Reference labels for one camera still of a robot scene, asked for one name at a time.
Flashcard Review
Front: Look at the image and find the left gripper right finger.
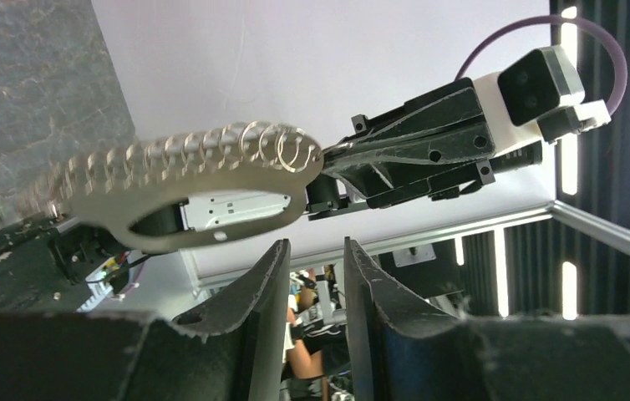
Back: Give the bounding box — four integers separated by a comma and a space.
343, 237, 468, 400

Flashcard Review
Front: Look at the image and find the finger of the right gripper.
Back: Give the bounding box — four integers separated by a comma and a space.
322, 132, 495, 183
348, 78, 486, 144

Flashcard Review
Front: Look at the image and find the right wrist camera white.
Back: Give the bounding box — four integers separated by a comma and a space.
473, 45, 611, 157

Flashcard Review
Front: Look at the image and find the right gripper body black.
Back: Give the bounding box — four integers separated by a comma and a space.
306, 142, 543, 211

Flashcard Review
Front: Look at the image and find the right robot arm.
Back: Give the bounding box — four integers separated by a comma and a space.
136, 74, 558, 229

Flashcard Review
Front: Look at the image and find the black base frame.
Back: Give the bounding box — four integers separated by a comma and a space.
0, 217, 127, 312

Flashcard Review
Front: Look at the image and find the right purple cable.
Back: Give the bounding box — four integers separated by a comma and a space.
454, 13, 629, 119

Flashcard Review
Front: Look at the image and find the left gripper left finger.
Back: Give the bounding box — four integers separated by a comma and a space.
173, 239, 291, 400

